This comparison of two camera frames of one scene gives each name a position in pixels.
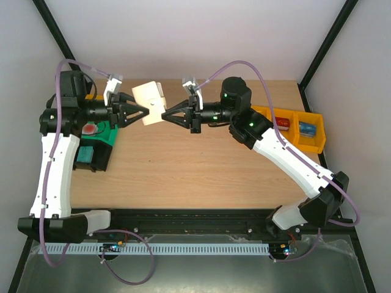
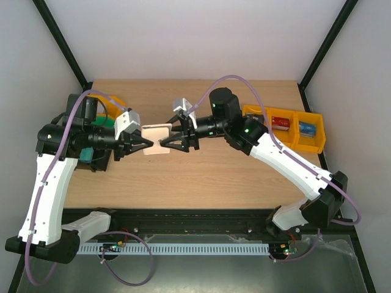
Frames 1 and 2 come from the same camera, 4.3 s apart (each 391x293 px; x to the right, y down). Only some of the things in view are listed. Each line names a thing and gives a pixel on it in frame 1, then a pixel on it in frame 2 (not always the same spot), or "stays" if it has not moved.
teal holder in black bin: x=85 y=154 stays
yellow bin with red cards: x=287 y=122 stays
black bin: x=101 y=157 stays
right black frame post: x=339 y=24 stays
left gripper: x=118 y=110 → x=126 y=140
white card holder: x=150 y=96 → x=156 y=133
